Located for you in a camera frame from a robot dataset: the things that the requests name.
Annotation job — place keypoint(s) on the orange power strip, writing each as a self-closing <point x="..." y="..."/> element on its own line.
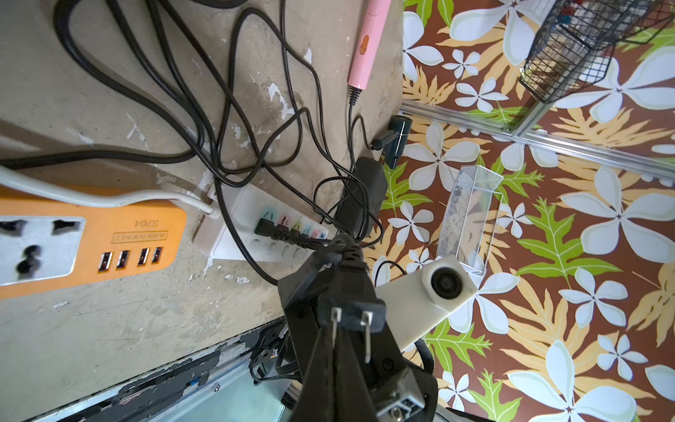
<point x="48" y="245"/>

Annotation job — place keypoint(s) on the black wire basket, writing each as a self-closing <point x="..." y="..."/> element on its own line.
<point x="574" y="47"/>

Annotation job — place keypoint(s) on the white mesh basket right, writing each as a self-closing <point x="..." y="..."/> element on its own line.
<point x="470" y="220"/>

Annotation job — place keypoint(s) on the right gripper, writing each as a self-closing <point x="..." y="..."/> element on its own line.
<point x="399" y="390"/>

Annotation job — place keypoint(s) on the pink hair dryer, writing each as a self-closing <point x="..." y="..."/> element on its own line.
<point x="368" y="42"/>

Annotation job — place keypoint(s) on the black hair dryer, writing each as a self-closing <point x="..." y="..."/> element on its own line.
<point x="392" y="142"/>

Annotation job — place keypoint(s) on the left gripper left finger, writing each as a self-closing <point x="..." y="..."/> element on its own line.
<point x="317" y="399"/>

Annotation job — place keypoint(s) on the white multicolour power strip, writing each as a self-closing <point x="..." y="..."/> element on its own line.
<point x="270" y="230"/>

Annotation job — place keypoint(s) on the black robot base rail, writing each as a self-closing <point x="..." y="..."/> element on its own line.
<point x="194" y="376"/>

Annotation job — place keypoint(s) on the black plastic tool case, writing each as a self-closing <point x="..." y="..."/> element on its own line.
<point x="371" y="193"/>

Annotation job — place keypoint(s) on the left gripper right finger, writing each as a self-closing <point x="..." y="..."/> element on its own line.
<point x="353" y="398"/>

